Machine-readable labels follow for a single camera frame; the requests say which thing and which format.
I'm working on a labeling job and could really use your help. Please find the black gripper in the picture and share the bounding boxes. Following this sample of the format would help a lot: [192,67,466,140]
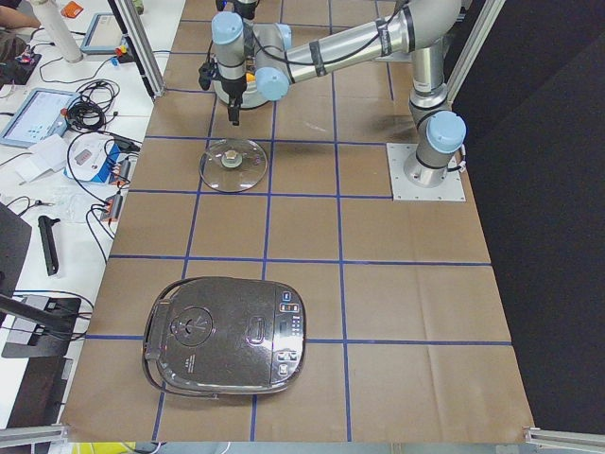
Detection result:
[221,79,247,126]

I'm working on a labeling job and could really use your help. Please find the glass pot lid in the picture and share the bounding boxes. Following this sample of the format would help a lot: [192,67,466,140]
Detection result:
[199,139,268,193]

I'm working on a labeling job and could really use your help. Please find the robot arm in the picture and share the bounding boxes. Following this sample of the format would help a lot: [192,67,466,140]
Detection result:
[199,1,467,187]
[233,0,259,21]

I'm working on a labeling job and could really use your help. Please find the teach pendant tablet far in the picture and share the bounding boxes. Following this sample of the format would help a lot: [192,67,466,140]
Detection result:
[80,12,126,55]

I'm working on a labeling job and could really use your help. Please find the teach pendant tablet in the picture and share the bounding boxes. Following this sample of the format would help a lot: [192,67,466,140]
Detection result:
[1,88,78,148]
[80,12,126,55]

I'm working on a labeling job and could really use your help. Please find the blue white box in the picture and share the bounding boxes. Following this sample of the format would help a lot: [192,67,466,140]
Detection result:
[63,133,120,183]

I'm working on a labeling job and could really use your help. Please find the orange usb hub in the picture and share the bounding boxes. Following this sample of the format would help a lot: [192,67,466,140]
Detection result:
[100,193,124,223]

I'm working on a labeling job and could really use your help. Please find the white cardboard tube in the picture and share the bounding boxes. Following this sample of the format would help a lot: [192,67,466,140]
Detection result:
[29,0,83,63]

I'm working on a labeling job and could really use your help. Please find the white paper sheets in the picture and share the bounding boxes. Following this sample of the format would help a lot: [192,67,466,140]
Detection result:
[15,134,68,183]

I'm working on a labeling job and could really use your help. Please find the teach pendant tablet near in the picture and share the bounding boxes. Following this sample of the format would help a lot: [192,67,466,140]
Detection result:
[1,88,78,148]

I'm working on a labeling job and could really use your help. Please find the black bar tool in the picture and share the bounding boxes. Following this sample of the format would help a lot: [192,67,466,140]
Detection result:
[38,215,61,276]

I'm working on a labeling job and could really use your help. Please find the black rice cooker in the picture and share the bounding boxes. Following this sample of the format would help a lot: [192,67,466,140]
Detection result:
[142,276,306,398]

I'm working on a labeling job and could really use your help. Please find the aluminium corner profile left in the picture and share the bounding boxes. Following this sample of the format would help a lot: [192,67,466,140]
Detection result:
[1,424,69,448]

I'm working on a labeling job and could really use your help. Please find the aluminium corner profile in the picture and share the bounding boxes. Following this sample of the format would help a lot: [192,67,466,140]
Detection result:
[523,428,605,453]
[1,424,69,448]

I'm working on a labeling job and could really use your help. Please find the aluminium corner profile right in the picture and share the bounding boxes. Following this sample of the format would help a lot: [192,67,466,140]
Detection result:
[523,428,605,453]

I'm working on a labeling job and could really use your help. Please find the steel pot with handles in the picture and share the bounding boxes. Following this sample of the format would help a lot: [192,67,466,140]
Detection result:
[213,80,268,110]

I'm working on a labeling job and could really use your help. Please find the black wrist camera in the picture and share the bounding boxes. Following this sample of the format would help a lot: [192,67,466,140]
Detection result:
[199,61,216,91]

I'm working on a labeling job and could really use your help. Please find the aluminium frame post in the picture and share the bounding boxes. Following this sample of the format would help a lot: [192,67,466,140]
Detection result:
[447,0,506,105]
[108,0,165,100]

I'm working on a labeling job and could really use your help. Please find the tangled black cables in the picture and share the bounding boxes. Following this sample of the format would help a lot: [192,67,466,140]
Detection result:
[65,79,119,131]

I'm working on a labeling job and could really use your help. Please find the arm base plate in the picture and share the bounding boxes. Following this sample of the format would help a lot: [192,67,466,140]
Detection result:
[387,143,466,202]
[373,51,412,63]

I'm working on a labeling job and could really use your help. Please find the aluminium frame post right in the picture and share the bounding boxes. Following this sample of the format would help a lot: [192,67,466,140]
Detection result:
[447,0,506,105]

